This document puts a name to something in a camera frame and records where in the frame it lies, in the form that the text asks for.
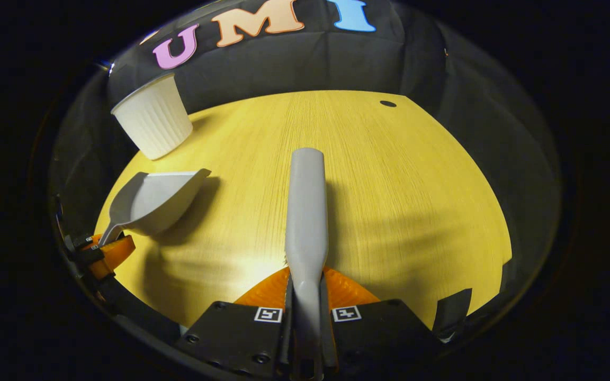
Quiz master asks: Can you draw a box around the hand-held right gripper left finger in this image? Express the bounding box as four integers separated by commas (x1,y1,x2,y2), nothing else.
174,266,292,378

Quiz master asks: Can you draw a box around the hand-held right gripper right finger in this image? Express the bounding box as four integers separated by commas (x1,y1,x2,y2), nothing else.
320,266,435,374

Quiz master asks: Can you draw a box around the grey plastic dustpan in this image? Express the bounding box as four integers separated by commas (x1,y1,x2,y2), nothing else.
97,168,212,247

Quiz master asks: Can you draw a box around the white ribbed garbage bin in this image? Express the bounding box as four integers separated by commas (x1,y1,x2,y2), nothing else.
111,73,194,160

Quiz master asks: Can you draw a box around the small grey broom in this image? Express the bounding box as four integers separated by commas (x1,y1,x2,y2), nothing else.
284,148,330,381

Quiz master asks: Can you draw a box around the yellow wooden desktop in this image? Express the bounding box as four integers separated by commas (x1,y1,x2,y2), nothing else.
95,90,513,331

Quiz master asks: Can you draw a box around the black tape strip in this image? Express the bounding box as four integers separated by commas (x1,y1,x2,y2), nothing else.
432,288,473,339

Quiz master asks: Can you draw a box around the black backdrop cloth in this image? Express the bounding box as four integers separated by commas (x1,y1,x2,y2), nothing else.
105,0,554,255

